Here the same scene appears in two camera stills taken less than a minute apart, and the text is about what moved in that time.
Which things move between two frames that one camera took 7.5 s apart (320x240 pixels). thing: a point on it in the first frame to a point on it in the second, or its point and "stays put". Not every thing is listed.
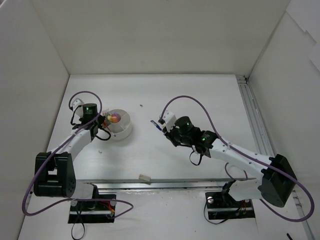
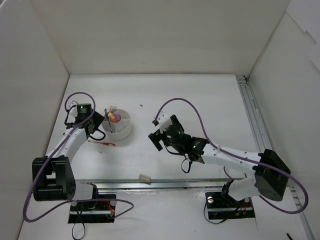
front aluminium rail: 135,184 stays put
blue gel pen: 156,125 to 107,114
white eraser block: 143,177 stays put
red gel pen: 105,124 to 103,143
